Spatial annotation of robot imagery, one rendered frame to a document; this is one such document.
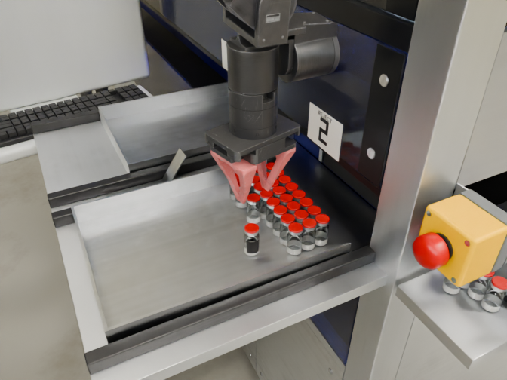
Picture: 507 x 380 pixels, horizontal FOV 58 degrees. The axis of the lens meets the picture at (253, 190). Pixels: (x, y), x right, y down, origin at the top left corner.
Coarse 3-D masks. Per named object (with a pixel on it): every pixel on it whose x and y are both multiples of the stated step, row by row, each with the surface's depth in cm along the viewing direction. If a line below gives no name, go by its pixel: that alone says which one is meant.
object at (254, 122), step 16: (240, 96) 51; (256, 96) 50; (272, 96) 52; (240, 112) 52; (256, 112) 51; (272, 112) 53; (224, 128) 56; (240, 128) 53; (256, 128) 53; (272, 128) 54; (288, 128) 56; (208, 144) 55; (224, 144) 53; (240, 144) 53; (256, 144) 53; (240, 160) 52
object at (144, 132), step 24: (168, 96) 106; (192, 96) 108; (216, 96) 111; (120, 120) 102; (144, 120) 102; (168, 120) 102; (192, 120) 102; (216, 120) 102; (120, 144) 93; (144, 144) 93; (168, 144) 93; (192, 144) 93; (144, 168) 83
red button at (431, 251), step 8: (432, 232) 51; (416, 240) 52; (424, 240) 51; (432, 240) 50; (440, 240) 50; (416, 248) 52; (424, 248) 50; (432, 248) 50; (440, 248) 50; (416, 256) 52; (424, 256) 51; (432, 256) 50; (440, 256) 50; (448, 256) 50; (424, 264) 51; (432, 264) 50; (440, 264) 50
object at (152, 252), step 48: (144, 192) 76; (192, 192) 80; (96, 240) 70; (144, 240) 70; (192, 240) 70; (240, 240) 70; (96, 288) 58; (144, 288) 62; (192, 288) 62; (240, 288) 59
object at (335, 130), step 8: (312, 104) 70; (312, 112) 70; (320, 112) 69; (312, 120) 71; (320, 120) 69; (328, 120) 67; (312, 128) 72; (328, 128) 68; (336, 128) 66; (312, 136) 72; (328, 136) 68; (336, 136) 66; (320, 144) 71; (328, 144) 69; (336, 144) 67; (328, 152) 69; (336, 152) 67; (336, 160) 68
